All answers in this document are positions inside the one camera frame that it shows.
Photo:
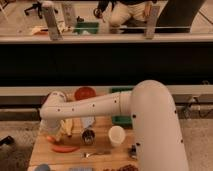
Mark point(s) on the red yellow apple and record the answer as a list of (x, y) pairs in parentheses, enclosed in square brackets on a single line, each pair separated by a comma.
[(50, 139)]

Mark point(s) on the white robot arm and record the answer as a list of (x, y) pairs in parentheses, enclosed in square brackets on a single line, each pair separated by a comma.
[(157, 132)]

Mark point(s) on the white plastic cup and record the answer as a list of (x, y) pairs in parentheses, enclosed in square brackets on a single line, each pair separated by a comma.
[(116, 135)]

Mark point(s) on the metal cup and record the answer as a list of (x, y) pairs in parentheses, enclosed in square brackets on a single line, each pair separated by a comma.
[(88, 136)]

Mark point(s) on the orange bowl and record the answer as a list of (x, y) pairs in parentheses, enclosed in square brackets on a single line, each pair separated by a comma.
[(84, 93)]

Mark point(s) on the green plastic tray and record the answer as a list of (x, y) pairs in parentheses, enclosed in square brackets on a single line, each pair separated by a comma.
[(123, 121)]

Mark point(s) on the yellow banana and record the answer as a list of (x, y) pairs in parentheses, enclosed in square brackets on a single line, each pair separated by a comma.
[(66, 127)]

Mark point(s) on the green bin in background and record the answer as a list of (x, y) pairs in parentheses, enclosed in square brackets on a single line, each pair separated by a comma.
[(90, 27)]

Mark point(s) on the black metal brush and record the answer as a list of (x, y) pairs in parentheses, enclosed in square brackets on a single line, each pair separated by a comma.
[(133, 152)]

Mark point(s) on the metal fork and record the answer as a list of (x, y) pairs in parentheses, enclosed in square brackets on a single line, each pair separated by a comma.
[(87, 155)]

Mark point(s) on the seated person in background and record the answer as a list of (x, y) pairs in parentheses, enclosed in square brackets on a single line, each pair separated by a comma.
[(123, 10)]

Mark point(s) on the red brown snack pile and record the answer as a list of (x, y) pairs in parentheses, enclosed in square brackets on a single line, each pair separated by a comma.
[(123, 168)]

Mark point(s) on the blue flat object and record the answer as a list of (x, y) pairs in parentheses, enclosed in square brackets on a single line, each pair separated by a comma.
[(80, 169)]

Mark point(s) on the blue round object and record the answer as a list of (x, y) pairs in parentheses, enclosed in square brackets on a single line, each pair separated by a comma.
[(42, 167)]

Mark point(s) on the black office chair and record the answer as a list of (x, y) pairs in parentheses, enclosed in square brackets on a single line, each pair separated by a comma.
[(35, 6)]

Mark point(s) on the black object on floor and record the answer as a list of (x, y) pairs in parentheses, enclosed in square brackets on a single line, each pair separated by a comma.
[(7, 140)]

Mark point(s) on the grey metal post right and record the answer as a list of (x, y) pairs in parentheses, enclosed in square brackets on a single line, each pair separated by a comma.
[(151, 22)]

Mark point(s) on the grey metal post left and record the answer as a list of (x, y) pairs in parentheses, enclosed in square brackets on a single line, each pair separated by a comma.
[(48, 12)]

